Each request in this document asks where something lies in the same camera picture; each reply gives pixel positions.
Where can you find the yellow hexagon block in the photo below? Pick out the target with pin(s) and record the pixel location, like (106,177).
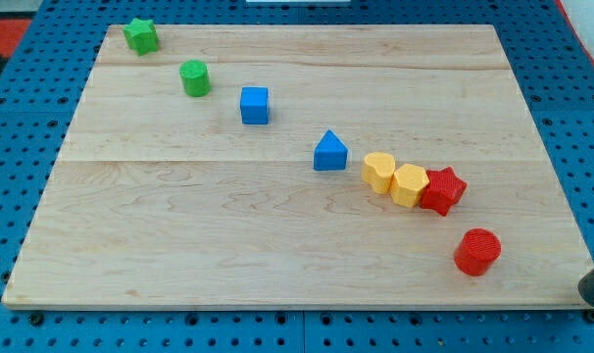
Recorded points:
(408,184)

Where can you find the blue cube block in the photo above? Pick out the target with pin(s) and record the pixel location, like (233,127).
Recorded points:
(254,105)

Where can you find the wooden board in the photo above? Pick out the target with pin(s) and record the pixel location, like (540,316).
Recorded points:
(162,201)

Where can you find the green star block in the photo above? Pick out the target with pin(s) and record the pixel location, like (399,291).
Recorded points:
(141,36)

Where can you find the red star block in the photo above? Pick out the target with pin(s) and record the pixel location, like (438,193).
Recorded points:
(444,190)

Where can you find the red cylinder block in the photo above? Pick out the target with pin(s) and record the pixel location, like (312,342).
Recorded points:
(477,252)

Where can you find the green cylinder block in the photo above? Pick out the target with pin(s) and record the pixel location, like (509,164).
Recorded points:
(195,79)

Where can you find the yellow heart block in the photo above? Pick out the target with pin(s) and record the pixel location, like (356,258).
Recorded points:
(377,171)

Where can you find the blue triangle block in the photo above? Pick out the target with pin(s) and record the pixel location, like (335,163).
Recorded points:
(330,154)

